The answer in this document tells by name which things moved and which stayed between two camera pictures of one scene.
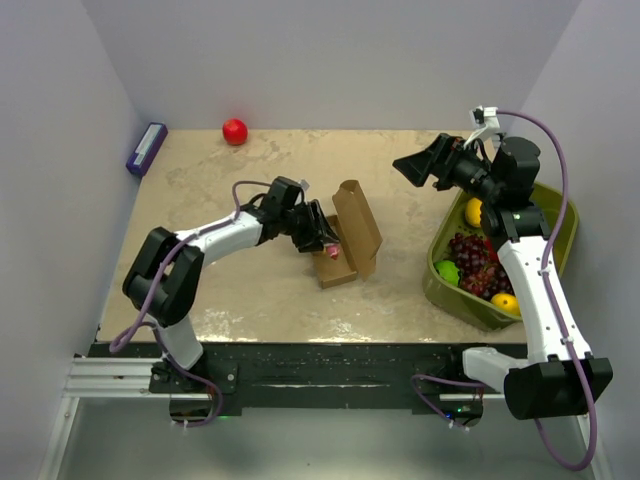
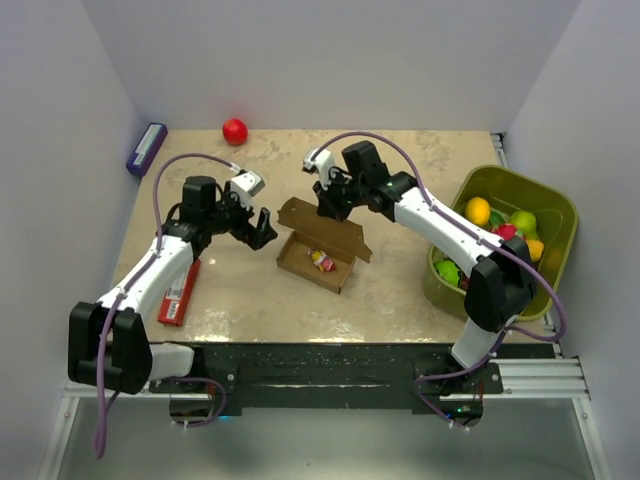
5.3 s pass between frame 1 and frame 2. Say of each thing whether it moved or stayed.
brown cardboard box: moved
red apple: stayed
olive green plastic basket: stayed
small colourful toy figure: moved
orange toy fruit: stayed
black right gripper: moved
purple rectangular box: stayed
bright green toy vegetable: stayed
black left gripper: moved
